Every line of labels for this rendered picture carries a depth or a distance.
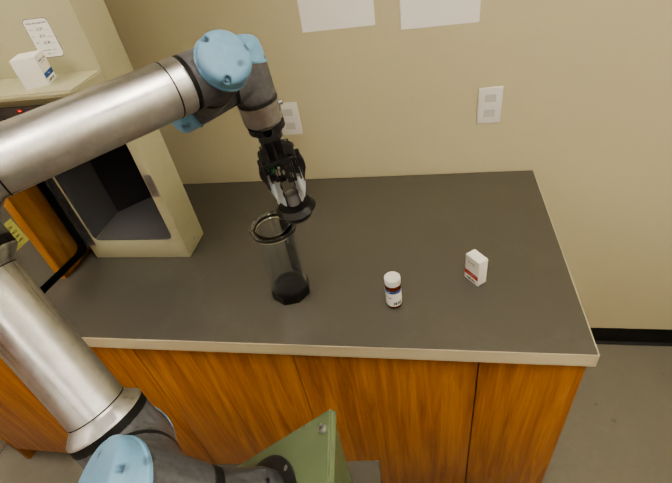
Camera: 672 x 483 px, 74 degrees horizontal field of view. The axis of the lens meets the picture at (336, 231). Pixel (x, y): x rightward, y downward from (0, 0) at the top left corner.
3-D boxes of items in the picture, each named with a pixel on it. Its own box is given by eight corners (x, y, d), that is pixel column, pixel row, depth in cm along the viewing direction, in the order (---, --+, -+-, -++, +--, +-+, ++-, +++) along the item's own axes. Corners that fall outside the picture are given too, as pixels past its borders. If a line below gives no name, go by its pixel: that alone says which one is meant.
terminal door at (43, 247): (89, 249, 135) (10, 130, 110) (7, 329, 114) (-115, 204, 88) (87, 249, 136) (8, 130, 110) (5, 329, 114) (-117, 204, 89)
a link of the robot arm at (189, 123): (160, 76, 64) (222, 45, 68) (152, 101, 74) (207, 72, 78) (194, 124, 66) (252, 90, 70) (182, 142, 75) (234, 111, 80)
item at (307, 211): (314, 197, 106) (307, 175, 101) (321, 221, 99) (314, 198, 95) (277, 208, 106) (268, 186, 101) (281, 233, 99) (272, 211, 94)
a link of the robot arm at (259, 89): (201, 48, 74) (241, 28, 78) (225, 107, 82) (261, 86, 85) (226, 55, 69) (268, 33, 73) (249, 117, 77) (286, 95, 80)
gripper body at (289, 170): (267, 192, 88) (247, 140, 80) (263, 169, 95) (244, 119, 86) (304, 181, 88) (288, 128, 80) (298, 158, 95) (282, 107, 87)
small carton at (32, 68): (33, 81, 97) (17, 54, 94) (57, 77, 98) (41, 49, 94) (25, 90, 94) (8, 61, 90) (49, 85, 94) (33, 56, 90)
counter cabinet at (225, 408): (107, 332, 243) (8, 198, 186) (504, 344, 203) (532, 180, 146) (27, 458, 193) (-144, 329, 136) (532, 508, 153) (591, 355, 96)
